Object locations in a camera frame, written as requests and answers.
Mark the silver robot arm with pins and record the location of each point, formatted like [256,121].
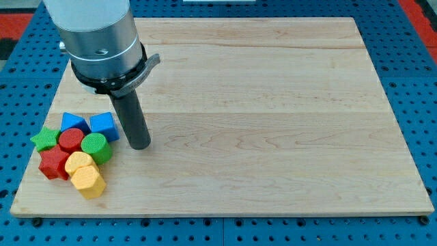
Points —
[100,35]

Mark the wooden board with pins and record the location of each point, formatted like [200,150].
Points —
[251,117]

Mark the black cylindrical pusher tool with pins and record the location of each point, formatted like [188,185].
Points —
[129,112]

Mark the black clamp with grey lever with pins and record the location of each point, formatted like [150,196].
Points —
[123,85]

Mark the blue cube block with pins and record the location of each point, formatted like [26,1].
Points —
[104,123]

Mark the green cylinder block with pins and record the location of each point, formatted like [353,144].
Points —
[97,146]

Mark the yellow hexagon block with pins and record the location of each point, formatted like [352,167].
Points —
[88,182]

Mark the yellow rounded block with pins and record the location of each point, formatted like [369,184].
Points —
[77,160]

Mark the red cylinder block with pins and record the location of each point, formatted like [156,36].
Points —
[70,140]

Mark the blue triangle block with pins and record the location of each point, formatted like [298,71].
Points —
[74,121]

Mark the red star block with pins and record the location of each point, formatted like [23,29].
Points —
[53,163]

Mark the green star block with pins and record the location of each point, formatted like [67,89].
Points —
[46,139]

